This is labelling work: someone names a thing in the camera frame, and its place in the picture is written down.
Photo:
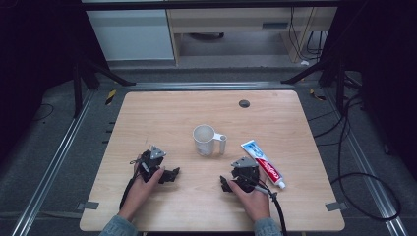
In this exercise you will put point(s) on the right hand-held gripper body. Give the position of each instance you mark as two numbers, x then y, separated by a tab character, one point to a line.
246	175

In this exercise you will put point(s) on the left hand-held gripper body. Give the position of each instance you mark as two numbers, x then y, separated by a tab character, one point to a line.
151	164

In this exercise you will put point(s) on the toothpaste tube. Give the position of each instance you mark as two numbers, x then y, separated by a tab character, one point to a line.
265	164

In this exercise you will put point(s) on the white cup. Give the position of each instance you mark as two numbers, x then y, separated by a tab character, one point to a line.
205	141

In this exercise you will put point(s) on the person's right hand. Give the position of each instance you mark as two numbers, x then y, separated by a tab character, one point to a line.
255	205

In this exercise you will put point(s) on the person's left hand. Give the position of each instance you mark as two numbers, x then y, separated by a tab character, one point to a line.
139	195

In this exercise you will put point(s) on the grey tape piece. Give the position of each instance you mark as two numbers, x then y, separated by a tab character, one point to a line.
88	205
336	206

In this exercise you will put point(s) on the yellow black tape strip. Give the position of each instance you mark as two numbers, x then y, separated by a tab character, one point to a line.
110	97
317	95

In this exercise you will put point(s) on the black metal stand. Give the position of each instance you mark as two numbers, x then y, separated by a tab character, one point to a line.
77	85
341	82

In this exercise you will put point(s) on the white cabinet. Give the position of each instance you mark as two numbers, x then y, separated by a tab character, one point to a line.
131	34

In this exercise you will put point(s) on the aluminium floor rail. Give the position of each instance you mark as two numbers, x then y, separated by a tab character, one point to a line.
367	170
49	170
209	86

